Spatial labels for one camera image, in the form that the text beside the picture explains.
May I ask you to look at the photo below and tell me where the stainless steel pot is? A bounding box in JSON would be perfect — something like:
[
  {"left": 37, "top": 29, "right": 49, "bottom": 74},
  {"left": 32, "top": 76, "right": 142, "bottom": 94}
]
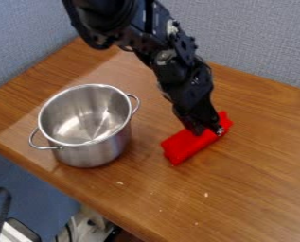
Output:
[{"left": 28, "top": 84, "right": 140, "bottom": 168}]

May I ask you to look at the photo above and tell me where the white ribbed box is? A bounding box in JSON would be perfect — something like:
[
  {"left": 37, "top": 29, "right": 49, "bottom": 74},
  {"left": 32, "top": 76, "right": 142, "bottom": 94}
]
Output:
[{"left": 0, "top": 217, "right": 41, "bottom": 242}]

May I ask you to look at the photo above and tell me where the black cable loop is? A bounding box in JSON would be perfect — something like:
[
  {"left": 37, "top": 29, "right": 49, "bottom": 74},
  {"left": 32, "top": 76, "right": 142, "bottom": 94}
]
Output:
[{"left": 0, "top": 186, "right": 12, "bottom": 242}]

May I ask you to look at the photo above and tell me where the red rectangular block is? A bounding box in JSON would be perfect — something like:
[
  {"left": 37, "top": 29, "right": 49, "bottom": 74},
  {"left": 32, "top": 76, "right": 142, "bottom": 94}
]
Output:
[{"left": 160, "top": 111, "right": 233, "bottom": 165}]

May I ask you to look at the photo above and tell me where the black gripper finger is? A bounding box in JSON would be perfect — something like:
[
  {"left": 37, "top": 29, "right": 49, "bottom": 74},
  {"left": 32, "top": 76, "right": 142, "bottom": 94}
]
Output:
[
  {"left": 186, "top": 122, "right": 204, "bottom": 136},
  {"left": 207, "top": 123, "right": 223, "bottom": 136}
]

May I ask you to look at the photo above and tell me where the white table leg frame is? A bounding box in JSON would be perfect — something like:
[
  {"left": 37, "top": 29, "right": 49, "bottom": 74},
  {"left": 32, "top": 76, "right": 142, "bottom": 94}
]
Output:
[{"left": 52, "top": 206, "right": 116, "bottom": 242}]

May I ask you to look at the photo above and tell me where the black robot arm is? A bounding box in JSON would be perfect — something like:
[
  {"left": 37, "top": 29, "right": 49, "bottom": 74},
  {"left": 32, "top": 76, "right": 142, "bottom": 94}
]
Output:
[{"left": 60, "top": 0, "right": 223, "bottom": 136}]

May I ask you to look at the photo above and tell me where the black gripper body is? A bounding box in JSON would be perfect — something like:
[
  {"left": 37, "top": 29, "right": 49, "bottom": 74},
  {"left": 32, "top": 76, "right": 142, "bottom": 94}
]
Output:
[{"left": 155, "top": 60, "right": 219, "bottom": 127}]

